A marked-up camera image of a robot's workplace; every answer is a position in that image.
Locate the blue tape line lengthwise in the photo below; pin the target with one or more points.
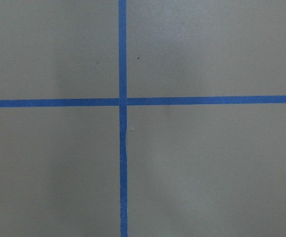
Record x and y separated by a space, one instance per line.
123 174

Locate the blue tape line crosswise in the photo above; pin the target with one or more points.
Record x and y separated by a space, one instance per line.
150 101

